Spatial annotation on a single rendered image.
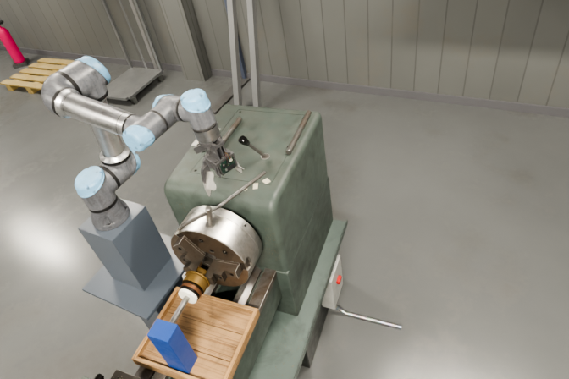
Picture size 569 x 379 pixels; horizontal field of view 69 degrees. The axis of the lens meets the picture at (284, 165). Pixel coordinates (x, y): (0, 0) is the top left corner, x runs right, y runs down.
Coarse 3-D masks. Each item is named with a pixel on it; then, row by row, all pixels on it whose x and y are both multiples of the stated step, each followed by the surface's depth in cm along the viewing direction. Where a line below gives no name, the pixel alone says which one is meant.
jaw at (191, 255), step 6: (180, 228) 148; (180, 234) 145; (180, 240) 143; (186, 240) 144; (174, 246) 143; (180, 246) 142; (186, 246) 143; (192, 246) 145; (180, 252) 145; (186, 252) 143; (192, 252) 144; (198, 252) 146; (204, 252) 147; (180, 258) 143; (186, 258) 142; (192, 258) 143; (198, 258) 145; (186, 264) 144; (192, 264) 143; (198, 264) 144; (186, 270) 143; (192, 270) 142
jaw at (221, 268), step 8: (216, 264) 145; (224, 264) 144; (232, 264) 143; (240, 264) 144; (248, 264) 146; (208, 272) 143; (216, 272) 142; (224, 272) 143; (232, 272) 141; (240, 272) 144; (216, 280) 144; (224, 280) 143
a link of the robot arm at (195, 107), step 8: (184, 96) 117; (192, 96) 116; (200, 96) 116; (184, 104) 117; (192, 104) 116; (200, 104) 116; (208, 104) 119; (184, 112) 119; (192, 112) 117; (200, 112) 117; (208, 112) 119; (184, 120) 122; (192, 120) 119; (200, 120) 119; (208, 120) 120; (192, 128) 122; (200, 128) 120; (208, 128) 121
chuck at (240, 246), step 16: (192, 224) 143; (224, 224) 143; (176, 240) 149; (192, 240) 145; (208, 240) 141; (224, 240) 139; (240, 240) 143; (176, 256) 157; (208, 256) 155; (224, 256) 144; (240, 256) 141; (256, 256) 150
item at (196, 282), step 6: (198, 270) 143; (204, 270) 144; (186, 276) 141; (192, 276) 140; (198, 276) 140; (204, 276) 141; (186, 282) 140; (192, 282) 139; (198, 282) 139; (204, 282) 141; (180, 288) 139; (186, 288) 138; (192, 288) 138; (198, 288) 139; (204, 288) 141; (198, 294) 139
